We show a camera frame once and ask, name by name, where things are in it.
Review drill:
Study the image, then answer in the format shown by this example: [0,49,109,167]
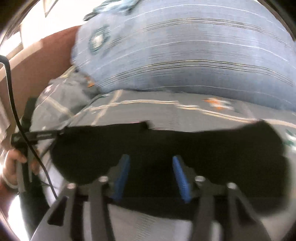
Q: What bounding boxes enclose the grey patterned pillow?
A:
[30,72,99,131]

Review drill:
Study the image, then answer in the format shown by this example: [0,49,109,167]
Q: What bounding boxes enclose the folded blue denim cloth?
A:
[83,0,139,21]

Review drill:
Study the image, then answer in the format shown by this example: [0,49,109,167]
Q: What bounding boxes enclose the person's left hand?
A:
[2,149,27,188]

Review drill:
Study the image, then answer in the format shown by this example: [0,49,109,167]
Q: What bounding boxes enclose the brown headboard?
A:
[10,26,79,116]

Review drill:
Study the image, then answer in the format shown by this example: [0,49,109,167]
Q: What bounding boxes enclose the black pants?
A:
[50,121,288,220]

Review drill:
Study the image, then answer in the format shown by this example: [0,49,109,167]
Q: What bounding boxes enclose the grey patterned bed sheet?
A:
[30,89,296,241]

